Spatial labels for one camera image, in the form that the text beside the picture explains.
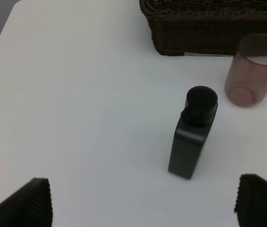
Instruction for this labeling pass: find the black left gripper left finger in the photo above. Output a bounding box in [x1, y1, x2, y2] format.
[0, 178, 53, 227]

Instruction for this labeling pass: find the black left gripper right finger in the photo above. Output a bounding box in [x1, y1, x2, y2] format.
[234, 174, 267, 227]

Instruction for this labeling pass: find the dark green pump bottle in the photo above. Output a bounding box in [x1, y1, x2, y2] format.
[168, 86, 218, 180]

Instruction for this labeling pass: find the translucent pink plastic cup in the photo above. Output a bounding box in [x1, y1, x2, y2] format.
[224, 34, 267, 107]

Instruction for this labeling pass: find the dark brown wicker basket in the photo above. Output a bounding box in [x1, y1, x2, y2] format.
[139, 0, 267, 56]

